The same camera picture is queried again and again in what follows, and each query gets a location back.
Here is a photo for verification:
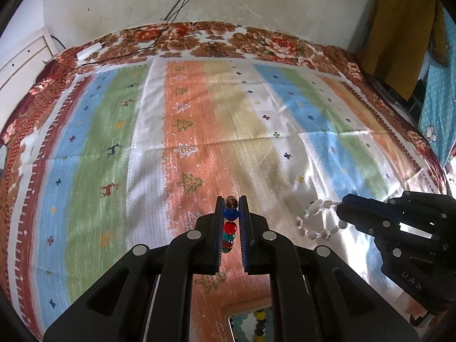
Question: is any yellow and black bead bracelet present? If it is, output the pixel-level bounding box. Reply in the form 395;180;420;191
249;309;273;342

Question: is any white cabinet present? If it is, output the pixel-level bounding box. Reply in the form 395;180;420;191
0;25;58;94

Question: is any teal dotted cloth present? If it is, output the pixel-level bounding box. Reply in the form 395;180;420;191
416;40;456;169

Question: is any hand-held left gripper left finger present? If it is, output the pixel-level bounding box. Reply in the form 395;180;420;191
43;196;226;342

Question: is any white stone chip bracelet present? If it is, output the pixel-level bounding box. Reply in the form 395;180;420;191
295;199;350;240

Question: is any light blue bead bracelet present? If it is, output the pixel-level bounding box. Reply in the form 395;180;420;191
230;318;256;342

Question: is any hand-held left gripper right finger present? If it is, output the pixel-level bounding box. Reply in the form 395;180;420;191
238;195;421;342

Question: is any silver metal tin box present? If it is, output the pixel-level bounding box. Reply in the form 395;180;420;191
220;302;275;342

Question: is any white power strip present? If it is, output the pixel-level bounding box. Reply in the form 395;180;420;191
76;42;102;61

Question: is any multicolour glass bead bracelet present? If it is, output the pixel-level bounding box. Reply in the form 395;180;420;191
223;195;240;254

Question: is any dark metal rack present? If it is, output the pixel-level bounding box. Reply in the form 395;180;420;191
370;74;425;115

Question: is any mustard yellow garment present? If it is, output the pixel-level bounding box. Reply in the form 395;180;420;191
356;0;450;102

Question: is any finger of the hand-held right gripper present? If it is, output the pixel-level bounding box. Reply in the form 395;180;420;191
336;206;450;261
340;191;456;223

